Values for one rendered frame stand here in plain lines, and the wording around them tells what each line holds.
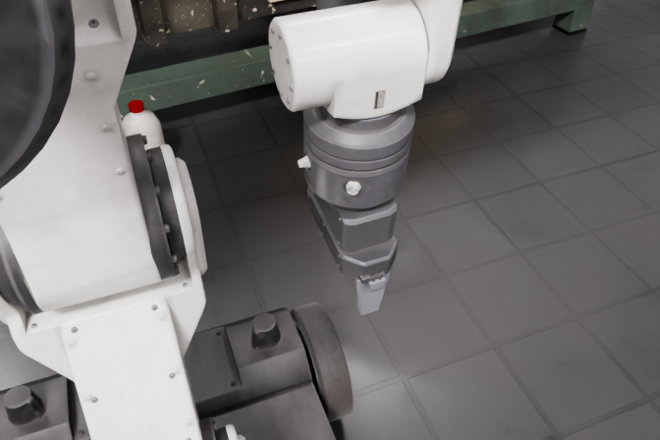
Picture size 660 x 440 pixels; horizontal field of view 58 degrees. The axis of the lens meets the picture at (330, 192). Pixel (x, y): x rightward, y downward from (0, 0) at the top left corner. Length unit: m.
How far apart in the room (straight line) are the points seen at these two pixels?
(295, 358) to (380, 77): 0.62
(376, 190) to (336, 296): 0.83
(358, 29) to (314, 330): 0.66
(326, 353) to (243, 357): 0.13
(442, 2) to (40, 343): 0.48
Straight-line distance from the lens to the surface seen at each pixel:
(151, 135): 1.59
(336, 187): 0.47
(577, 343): 1.32
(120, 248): 0.54
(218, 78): 1.75
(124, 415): 0.67
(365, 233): 0.51
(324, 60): 0.40
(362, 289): 0.55
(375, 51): 0.41
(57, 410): 0.98
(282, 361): 0.95
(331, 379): 0.98
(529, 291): 1.38
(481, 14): 2.14
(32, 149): 0.17
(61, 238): 0.53
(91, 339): 0.64
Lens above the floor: 0.99
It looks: 40 degrees down
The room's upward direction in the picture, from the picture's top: straight up
